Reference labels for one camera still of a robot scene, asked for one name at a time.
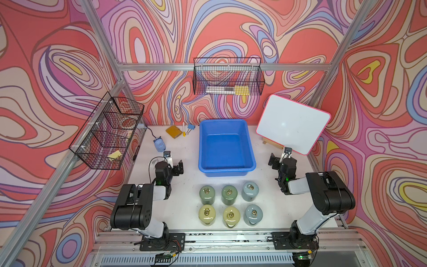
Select light blue tea canister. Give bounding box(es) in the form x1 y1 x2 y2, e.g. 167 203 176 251
242 181 259 202

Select green tea canister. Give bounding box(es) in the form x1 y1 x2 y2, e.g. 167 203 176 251
221 185 238 206
199 185 215 205

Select yellow-green tea canister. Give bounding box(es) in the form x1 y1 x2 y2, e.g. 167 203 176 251
199 204 216 226
223 206 241 228

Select blue-grey tea canister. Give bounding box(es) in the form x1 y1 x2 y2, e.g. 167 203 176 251
243 204 263 227

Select green tea canister back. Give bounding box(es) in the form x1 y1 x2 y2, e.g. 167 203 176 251
221 185 238 206

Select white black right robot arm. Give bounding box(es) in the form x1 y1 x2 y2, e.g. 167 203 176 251
268 153 356 243

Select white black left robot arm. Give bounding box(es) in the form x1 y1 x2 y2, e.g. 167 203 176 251
110 161 184 239

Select yellow sponge in basket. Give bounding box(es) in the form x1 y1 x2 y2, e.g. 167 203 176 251
107 150 122 161

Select blue plastic basket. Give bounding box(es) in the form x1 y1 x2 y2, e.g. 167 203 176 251
199 119 256 177

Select yellow block in basket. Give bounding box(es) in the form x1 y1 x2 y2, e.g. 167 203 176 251
234 85 251 96

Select wooden whiteboard stand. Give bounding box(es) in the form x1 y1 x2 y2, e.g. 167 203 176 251
262 137 284 150

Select small blue mouse device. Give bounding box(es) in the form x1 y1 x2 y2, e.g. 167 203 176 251
153 137 166 152

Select white yellow marker pen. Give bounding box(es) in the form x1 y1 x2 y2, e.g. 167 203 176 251
182 122 186 137

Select yellow sticky note pad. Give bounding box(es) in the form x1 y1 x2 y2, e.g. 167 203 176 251
166 125 182 139

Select pink framed whiteboard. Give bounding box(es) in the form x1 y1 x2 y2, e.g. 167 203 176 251
256 95 331 155

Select small blue clip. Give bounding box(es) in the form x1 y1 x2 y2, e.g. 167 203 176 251
186 124 195 134

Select green circuit board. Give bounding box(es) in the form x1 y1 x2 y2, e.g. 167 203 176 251
155 253 177 263

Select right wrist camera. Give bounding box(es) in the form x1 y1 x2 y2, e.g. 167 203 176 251
279 147 292 162

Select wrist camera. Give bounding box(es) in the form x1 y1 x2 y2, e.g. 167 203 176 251
163 150 173 167
279 147 292 162

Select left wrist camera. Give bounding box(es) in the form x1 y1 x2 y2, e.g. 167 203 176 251
163 150 173 167

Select black wire basket left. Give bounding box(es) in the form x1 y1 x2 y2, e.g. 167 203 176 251
68 92 145 170

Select black wire basket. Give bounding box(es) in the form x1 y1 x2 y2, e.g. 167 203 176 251
68 92 145 170
192 56 265 96

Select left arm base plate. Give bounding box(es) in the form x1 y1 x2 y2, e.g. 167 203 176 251
136 233 186 252

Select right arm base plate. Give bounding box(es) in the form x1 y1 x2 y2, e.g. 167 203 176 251
271 231 319 250

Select black wire basket back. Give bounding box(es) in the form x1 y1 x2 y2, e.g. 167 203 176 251
192 56 265 96

